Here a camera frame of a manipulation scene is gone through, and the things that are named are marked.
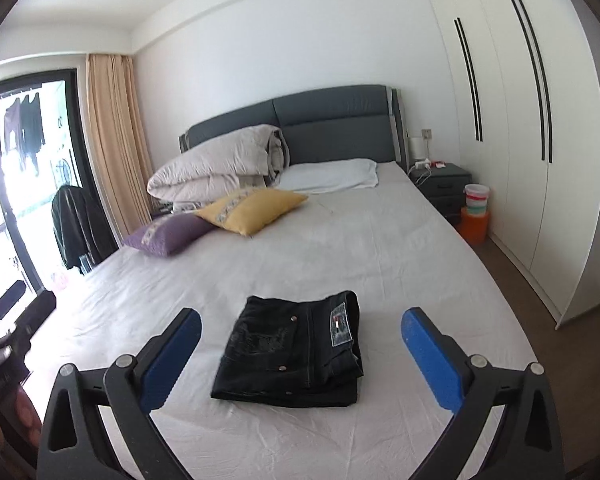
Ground folded cream duvet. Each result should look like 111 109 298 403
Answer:
147 124 291 211

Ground grey padded headboard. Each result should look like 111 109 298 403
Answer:
179 84 409 173

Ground purple cushion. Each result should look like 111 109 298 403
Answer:
123 212 215 258

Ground black framed glass door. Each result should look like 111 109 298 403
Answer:
0 66 106 311

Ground white pillow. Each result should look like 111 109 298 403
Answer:
277 158 379 195

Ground white wardrobe with black handles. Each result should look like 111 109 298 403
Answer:
422 0 600 328

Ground black padded equipment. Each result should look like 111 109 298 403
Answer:
0 280 58 341

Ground black jacket on chair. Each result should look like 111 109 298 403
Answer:
51 185 118 276

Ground orange stool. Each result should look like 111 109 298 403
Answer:
458 207 491 247

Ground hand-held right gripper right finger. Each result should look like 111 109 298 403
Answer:
401 307 565 480

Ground yellow cushion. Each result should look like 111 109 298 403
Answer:
194 187 309 237

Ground dark grey nightstand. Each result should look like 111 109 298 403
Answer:
410 162 473 223

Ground black denim pants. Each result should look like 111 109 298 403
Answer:
211 290 365 408

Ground white plastic bucket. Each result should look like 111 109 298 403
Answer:
464 184 490 216

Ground beige curtain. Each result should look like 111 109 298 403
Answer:
86 54 155 241

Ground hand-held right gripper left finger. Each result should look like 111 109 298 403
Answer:
37 307 203 480

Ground hanging dark clothes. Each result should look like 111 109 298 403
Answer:
2 91 46 176

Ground bed with white sheet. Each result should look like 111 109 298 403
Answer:
25 160 538 480

